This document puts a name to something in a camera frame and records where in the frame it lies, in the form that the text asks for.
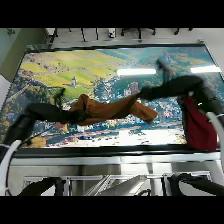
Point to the orange-brown garment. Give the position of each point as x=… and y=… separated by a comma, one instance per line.
x=110, y=110

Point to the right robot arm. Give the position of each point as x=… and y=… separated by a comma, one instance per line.
x=186, y=85

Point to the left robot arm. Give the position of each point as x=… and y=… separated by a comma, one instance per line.
x=36, y=113

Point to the dark red garment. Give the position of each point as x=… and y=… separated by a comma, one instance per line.
x=198, y=128

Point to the silver frame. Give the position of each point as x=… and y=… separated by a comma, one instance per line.
x=110, y=173

